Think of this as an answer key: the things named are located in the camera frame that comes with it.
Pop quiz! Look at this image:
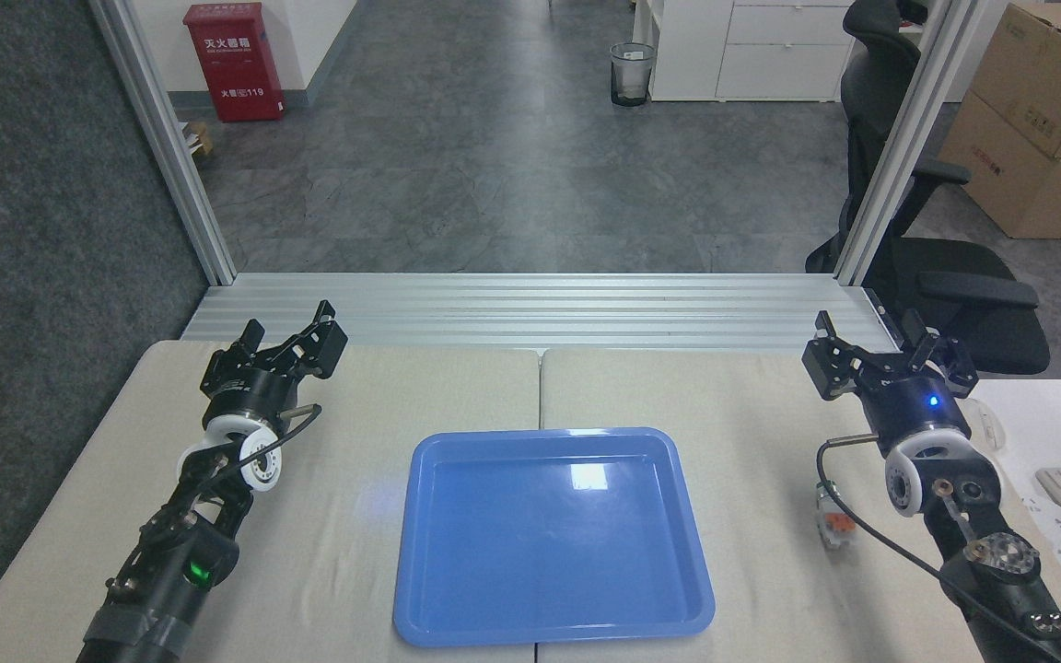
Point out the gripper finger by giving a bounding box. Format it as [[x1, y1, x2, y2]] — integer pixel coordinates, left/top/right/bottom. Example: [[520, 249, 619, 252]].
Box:
[[202, 320, 266, 383], [802, 310, 877, 401], [265, 300, 348, 380], [899, 310, 978, 395]]

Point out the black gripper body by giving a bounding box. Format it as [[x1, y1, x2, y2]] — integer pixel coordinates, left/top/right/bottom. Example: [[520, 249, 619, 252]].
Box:
[[202, 357, 303, 426], [865, 366, 972, 452]]

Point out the grey orange switch part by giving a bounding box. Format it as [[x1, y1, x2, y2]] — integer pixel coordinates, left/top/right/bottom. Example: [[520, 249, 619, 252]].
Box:
[[814, 483, 856, 551]]

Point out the blue plastic tray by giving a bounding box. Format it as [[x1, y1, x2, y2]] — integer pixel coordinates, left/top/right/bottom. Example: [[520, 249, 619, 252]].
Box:
[[392, 426, 716, 647]]

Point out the black office chair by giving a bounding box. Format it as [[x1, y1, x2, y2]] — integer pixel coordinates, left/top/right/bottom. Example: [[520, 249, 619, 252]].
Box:
[[805, 0, 1052, 377]]

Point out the white computer mouse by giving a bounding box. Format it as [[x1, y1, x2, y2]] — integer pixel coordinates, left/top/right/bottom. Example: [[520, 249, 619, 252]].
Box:
[[965, 398, 1009, 452]]

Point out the white power strip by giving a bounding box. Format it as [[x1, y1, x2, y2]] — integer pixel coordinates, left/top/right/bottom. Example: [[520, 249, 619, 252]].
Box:
[[1019, 495, 1061, 577]]

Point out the large cardboard box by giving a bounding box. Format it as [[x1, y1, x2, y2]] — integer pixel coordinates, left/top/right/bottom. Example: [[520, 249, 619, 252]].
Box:
[[939, 90, 1061, 241], [970, 3, 1061, 162]]

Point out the red fire extinguisher box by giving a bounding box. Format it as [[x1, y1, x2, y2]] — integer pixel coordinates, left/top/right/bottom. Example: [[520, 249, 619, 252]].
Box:
[[182, 2, 286, 123]]

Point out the white drawer cabinet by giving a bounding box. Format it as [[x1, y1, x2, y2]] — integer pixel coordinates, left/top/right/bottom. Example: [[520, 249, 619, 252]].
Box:
[[632, 0, 858, 103]]

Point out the black mesh waste bin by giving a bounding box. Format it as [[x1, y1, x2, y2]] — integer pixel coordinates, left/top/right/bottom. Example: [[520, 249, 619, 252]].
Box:
[[610, 42, 658, 108]]

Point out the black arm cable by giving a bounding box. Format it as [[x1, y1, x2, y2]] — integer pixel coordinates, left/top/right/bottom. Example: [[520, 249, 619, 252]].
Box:
[[208, 403, 324, 489], [816, 433, 1061, 663]]

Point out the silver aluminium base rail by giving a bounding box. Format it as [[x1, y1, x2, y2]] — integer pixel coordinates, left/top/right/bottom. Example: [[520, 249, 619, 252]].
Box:
[[181, 273, 904, 356]]

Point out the silver aluminium post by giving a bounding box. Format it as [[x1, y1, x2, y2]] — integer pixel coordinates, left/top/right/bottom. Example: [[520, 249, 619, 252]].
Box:
[[833, 0, 994, 286], [88, 0, 238, 286]]

